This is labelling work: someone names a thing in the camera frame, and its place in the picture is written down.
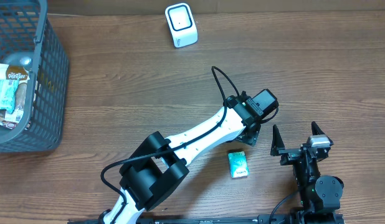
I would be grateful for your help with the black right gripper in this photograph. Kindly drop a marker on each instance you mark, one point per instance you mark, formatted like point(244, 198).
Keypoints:
point(296, 154)

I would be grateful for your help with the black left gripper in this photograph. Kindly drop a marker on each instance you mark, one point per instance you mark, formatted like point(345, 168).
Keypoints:
point(251, 140)

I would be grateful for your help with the teal small carton box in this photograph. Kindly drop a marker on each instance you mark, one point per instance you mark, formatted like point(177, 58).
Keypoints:
point(238, 164)

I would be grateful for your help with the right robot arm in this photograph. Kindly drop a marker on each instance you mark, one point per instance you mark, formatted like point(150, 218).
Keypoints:
point(319, 194)

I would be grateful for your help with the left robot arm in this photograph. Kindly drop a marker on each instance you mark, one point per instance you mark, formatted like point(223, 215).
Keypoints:
point(159, 164)

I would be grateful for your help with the white barcode scanner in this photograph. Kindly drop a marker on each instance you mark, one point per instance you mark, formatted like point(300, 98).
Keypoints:
point(181, 25)

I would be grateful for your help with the clear plastic container in basket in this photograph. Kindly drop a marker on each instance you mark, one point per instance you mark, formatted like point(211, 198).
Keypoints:
point(23, 59)

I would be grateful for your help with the brown Pantree snack packet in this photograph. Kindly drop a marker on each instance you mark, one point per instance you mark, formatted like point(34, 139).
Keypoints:
point(12, 72)

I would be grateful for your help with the teal white snack packet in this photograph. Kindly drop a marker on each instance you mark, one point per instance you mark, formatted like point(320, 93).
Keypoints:
point(8, 90)

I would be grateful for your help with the grey plastic mesh basket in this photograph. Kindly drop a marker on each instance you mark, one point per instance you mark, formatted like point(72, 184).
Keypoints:
point(24, 27)

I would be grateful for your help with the brown white snack wrapper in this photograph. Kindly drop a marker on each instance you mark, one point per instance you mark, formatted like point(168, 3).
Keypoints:
point(11, 120)

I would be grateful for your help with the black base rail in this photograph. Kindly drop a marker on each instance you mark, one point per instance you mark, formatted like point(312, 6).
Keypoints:
point(261, 219)

